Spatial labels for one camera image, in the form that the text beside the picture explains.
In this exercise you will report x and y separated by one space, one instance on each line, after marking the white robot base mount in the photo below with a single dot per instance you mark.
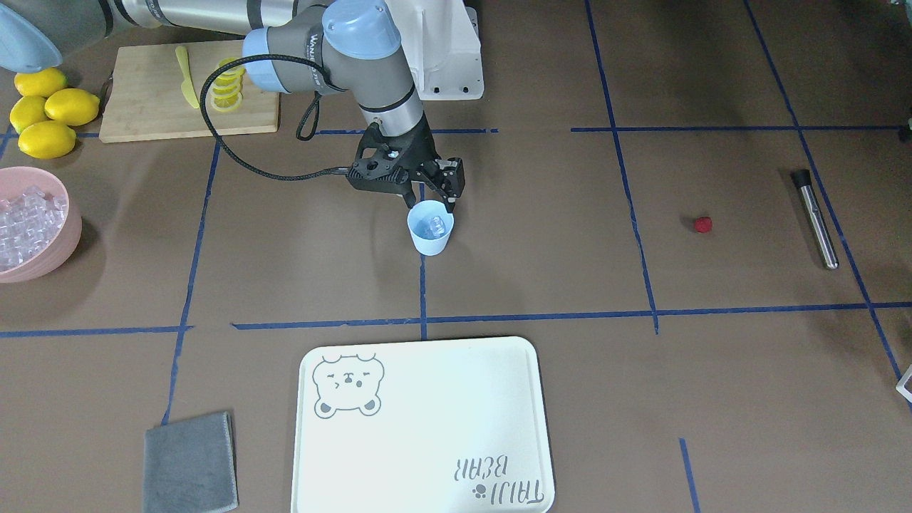
442 45

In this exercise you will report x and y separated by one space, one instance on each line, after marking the whole yellow lemon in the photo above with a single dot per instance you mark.
72 106
47 140
44 83
28 111

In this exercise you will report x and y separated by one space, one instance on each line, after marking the lemon slice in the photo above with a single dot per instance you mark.
225 91
225 104
232 69
226 82

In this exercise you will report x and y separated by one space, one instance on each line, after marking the wooden cutting board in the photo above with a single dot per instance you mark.
146 102

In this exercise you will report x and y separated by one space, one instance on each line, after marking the yellow plastic knife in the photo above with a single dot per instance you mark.
186 86

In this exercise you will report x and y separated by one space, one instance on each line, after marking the white bear serving tray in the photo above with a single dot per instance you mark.
422 426

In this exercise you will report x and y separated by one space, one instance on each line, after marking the pile of ice cubes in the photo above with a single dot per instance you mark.
29 222

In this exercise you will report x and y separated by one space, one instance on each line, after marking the pink bowl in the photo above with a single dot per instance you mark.
14 181

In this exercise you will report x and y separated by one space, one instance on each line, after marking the clear ice cube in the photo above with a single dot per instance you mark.
435 228

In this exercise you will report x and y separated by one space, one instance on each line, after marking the red strawberry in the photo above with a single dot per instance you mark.
703 225

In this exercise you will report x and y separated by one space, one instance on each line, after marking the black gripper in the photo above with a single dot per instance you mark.
450 175

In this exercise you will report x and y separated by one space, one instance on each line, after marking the grey folded cloth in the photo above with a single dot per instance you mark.
188 466

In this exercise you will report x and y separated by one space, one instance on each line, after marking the light blue cup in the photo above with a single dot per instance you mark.
415 223

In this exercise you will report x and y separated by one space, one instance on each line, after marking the white wire cup rack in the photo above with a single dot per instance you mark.
903 385

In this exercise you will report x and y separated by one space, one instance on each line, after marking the steel muddler with black tip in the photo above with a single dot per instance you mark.
802 181

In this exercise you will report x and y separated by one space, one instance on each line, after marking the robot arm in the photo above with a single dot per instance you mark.
324 47

